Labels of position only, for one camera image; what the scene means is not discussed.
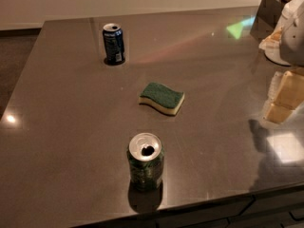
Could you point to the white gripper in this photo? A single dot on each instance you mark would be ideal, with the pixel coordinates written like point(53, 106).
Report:
point(294, 43)

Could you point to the green and yellow sponge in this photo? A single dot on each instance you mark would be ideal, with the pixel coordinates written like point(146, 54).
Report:
point(164, 99)

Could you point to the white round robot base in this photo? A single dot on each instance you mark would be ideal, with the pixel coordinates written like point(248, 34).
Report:
point(273, 54)

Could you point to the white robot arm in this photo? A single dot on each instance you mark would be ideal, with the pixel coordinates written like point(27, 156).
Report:
point(285, 46)

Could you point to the blue soda can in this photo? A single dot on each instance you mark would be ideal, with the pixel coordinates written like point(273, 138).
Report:
point(113, 44)

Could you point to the green soda can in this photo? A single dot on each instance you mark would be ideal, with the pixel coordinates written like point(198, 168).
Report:
point(146, 161)

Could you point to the dark box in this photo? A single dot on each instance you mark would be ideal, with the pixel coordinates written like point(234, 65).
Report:
point(267, 16)

